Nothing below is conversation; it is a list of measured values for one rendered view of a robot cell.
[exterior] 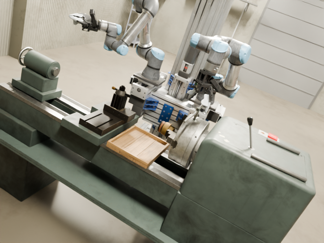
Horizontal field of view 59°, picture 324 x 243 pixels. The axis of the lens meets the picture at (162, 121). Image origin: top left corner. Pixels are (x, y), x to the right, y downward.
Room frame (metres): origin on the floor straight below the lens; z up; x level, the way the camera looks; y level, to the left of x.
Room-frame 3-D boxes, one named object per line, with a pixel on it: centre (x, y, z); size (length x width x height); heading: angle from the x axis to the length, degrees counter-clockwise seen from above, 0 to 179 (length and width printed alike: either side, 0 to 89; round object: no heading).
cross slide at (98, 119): (1.75, 0.35, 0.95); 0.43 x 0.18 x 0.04; 164
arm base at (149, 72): (2.30, 0.22, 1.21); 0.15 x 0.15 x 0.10
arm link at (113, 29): (2.06, 0.56, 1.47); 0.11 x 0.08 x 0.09; 122
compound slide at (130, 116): (1.81, 0.31, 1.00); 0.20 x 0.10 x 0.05; 74
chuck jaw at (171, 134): (1.52, -0.09, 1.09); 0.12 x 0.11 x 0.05; 164
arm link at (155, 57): (2.30, 0.23, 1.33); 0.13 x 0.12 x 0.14; 54
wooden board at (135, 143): (1.66, 0.08, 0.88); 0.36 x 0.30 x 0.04; 164
